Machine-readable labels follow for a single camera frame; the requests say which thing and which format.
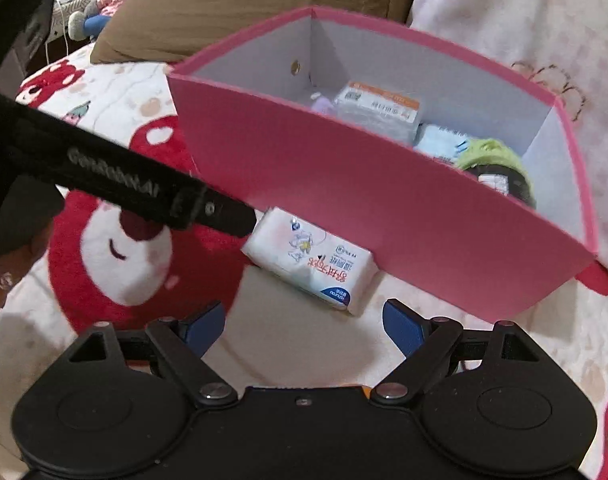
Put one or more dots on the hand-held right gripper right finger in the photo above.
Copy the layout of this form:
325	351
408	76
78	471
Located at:
404	325

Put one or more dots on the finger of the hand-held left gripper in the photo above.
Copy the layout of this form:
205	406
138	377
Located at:
218	212

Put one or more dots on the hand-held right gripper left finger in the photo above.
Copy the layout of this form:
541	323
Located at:
206	325

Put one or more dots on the white tissue pack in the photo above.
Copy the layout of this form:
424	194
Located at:
304	255

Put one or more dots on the pink cardboard box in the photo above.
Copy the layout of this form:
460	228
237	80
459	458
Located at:
334	200

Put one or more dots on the purple plush toy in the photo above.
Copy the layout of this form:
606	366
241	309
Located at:
323	105

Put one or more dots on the blue wet wipes pack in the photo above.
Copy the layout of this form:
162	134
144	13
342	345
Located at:
439	142

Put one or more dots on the clear plastic box orange label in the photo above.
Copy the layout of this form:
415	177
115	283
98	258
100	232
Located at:
379	110

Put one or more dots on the green yarn skein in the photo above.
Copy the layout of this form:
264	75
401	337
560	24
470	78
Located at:
489	152

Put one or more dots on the person's left hand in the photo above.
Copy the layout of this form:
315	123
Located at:
3	280

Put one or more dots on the bear printed blanket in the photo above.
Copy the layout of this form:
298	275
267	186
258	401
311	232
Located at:
133	280

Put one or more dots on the brown pillow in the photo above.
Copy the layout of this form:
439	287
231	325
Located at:
233	0

